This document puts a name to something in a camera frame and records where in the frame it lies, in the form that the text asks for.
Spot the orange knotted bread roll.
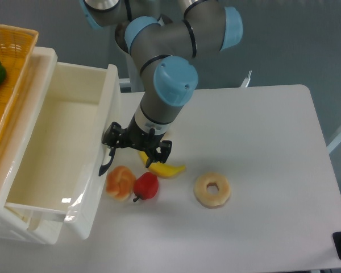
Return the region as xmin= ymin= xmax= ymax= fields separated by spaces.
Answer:
xmin=106 ymin=166 xmax=136 ymax=201

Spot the white metal frame bracket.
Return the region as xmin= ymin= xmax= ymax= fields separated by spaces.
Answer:
xmin=240 ymin=71 xmax=252 ymax=88

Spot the beige donut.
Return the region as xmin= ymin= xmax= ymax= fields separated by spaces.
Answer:
xmin=193 ymin=172 xmax=231 ymax=209

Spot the red bell pepper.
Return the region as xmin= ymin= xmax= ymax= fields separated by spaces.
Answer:
xmin=133 ymin=172 xmax=159 ymax=202

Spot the white drawer cabinet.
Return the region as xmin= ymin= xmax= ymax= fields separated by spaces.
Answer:
xmin=0 ymin=47 xmax=60 ymax=244

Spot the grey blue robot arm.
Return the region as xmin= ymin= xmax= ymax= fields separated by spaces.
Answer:
xmin=80 ymin=1 xmax=243 ymax=166

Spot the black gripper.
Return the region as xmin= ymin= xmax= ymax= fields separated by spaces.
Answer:
xmin=102 ymin=122 xmax=172 ymax=168

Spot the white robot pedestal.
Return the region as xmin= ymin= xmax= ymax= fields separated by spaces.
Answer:
xmin=119 ymin=53 xmax=144 ymax=93

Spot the orange woven basket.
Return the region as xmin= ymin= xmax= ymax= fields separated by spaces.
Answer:
xmin=0 ymin=23 xmax=39 ymax=166

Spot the white drawer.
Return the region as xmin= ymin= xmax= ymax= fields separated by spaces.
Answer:
xmin=5 ymin=63 xmax=120 ymax=244

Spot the yellow banana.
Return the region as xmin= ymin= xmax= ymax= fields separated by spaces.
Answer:
xmin=146 ymin=162 xmax=186 ymax=179

